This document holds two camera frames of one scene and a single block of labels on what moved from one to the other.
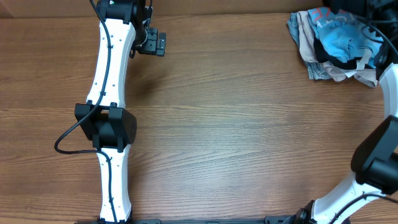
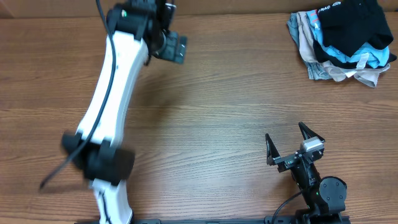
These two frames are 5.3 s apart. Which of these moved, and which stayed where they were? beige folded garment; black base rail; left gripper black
Moved: left gripper black
Stayed: beige folded garment; black base rail
